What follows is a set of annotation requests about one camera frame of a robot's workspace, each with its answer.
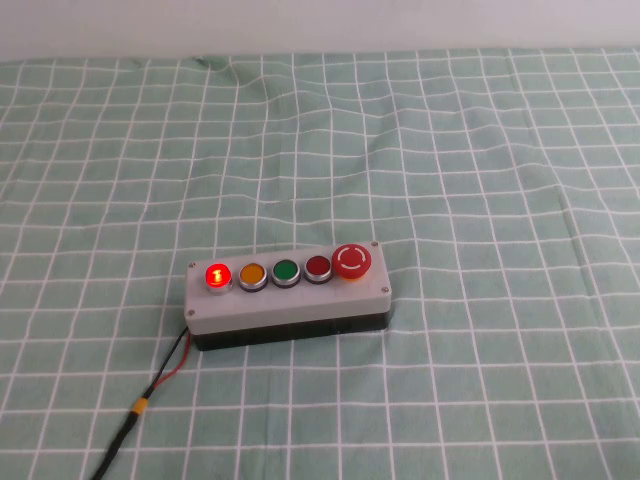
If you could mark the flat red push button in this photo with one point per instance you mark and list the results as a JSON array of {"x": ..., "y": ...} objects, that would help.
[{"x": 318, "y": 266}]

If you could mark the red mushroom emergency stop button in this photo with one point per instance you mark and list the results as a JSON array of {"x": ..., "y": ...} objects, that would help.
[{"x": 352, "y": 260}]

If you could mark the yellow push button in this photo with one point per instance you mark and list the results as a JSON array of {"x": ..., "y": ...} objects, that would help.
[{"x": 252, "y": 274}]

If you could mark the lit red indicator button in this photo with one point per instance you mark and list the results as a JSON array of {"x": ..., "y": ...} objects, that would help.
[{"x": 218, "y": 276}]

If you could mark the grey black button control box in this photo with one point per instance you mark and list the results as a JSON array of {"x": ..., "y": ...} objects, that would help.
[{"x": 300, "y": 307}]

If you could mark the green white checked tablecloth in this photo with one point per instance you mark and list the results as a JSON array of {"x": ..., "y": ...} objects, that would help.
[{"x": 450, "y": 150}]

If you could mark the green push button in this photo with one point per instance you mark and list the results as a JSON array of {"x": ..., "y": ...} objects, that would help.
[{"x": 285, "y": 271}]

